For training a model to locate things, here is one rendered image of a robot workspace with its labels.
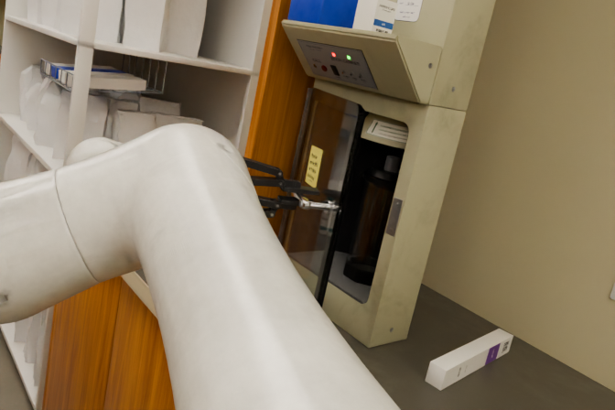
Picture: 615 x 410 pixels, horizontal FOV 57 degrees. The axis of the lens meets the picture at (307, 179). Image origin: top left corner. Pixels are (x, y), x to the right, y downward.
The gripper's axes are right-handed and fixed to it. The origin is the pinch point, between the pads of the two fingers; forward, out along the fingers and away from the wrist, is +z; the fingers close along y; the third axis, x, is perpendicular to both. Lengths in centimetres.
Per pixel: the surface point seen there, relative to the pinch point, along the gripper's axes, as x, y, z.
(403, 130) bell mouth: 1.7, 15.0, 18.5
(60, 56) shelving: 199, 3, -68
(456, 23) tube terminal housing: -7.5, 35.3, 19.0
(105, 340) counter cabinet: 36, -52, -30
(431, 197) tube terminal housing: -5.3, 4.3, 24.0
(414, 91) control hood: -9.4, 22.7, 13.3
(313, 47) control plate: 10.8, 27.0, 0.4
